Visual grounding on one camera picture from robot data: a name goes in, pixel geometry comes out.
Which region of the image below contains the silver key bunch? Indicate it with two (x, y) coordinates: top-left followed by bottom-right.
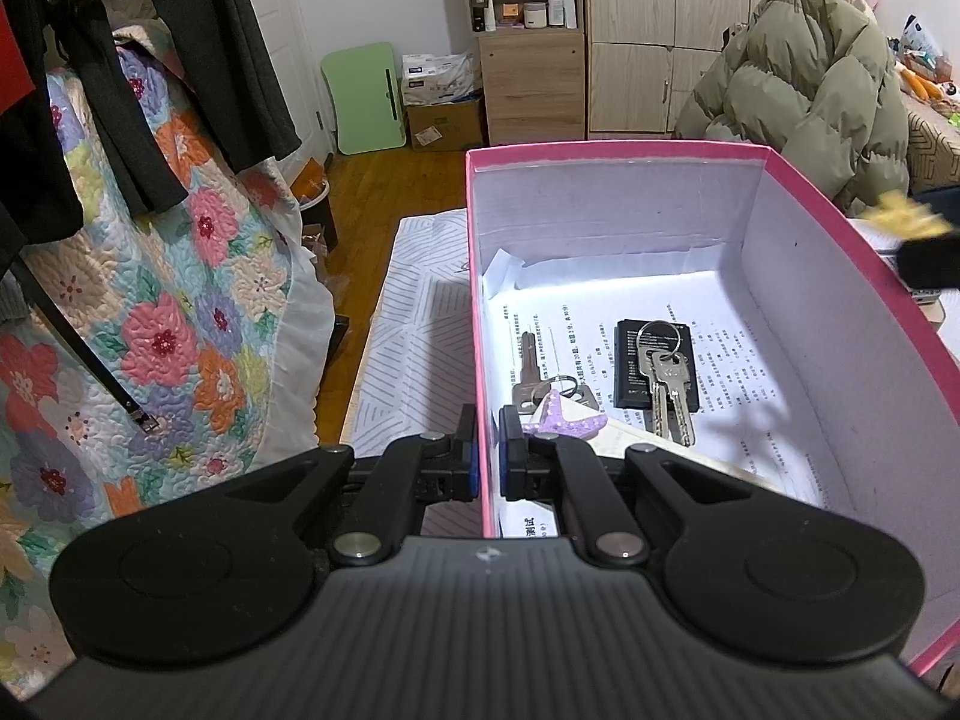
(635, 320), (695, 447)

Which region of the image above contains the patterned bed cover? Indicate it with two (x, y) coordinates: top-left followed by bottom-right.
(903, 96), (960, 193)

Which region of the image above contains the wooden shelf cabinet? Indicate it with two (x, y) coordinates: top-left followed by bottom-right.
(469, 0), (586, 145)

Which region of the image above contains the brown cardboard box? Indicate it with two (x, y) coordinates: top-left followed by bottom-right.
(405, 98), (487, 151)

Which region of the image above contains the black hanging coat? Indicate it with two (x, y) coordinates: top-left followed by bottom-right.
(2, 0), (301, 265)

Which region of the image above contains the beige wardrobe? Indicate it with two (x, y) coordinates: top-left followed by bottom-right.
(586, 0), (760, 138)

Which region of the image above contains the pink cardboard box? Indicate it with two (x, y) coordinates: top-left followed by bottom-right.
(467, 140), (958, 671)

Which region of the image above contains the olive green puffer jacket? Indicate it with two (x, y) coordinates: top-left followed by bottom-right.
(672, 0), (910, 216)

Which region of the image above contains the white patterned tablecloth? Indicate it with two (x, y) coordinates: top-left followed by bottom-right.
(338, 208), (482, 538)

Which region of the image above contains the printed white paper sheet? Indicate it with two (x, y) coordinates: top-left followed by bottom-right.
(478, 252), (850, 511)

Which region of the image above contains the key with purple star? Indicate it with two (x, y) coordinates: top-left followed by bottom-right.
(512, 332), (607, 440)

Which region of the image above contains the floral quilt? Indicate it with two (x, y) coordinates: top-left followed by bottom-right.
(2, 21), (334, 697)

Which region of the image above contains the white plastic bag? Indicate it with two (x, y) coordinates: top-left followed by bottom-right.
(400, 52), (483, 107)

